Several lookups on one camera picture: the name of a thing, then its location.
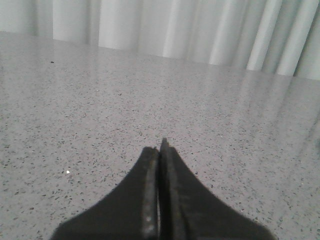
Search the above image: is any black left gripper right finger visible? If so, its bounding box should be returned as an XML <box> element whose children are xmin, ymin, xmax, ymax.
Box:
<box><xmin>158</xmin><ymin>139</ymin><xmax>276</xmax><ymax>240</ymax></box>

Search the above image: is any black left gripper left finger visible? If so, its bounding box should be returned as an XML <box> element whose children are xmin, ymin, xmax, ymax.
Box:
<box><xmin>51</xmin><ymin>147</ymin><xmax>159</xmax><ymax>240</ymax></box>

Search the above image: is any white pleated curtain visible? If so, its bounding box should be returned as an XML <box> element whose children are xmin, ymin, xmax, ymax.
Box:
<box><xmin>0</xmin><ymin>0</ymin><xmax>320</xmax><ymax>80</ymax></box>

